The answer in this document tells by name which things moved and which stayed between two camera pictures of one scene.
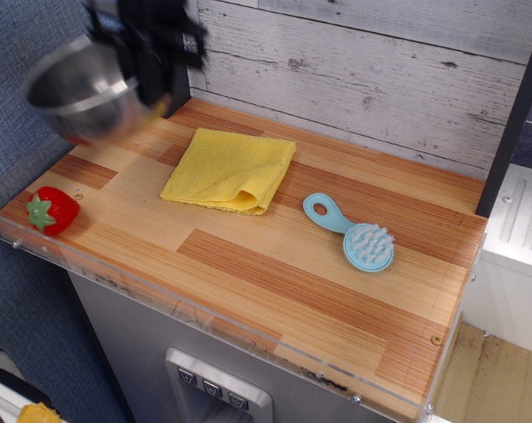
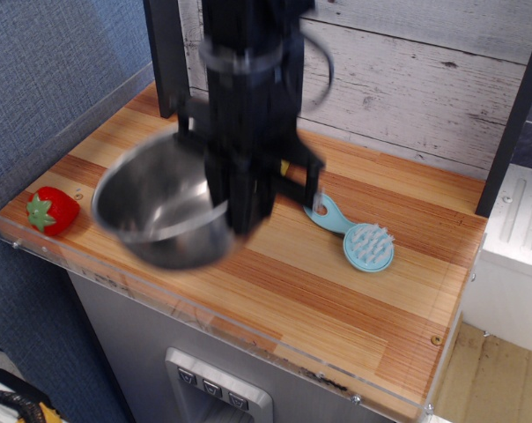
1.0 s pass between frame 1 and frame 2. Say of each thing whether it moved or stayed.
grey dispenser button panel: stayed
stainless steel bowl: moved
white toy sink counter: stayed
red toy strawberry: stayed
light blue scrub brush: stayed
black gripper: moved
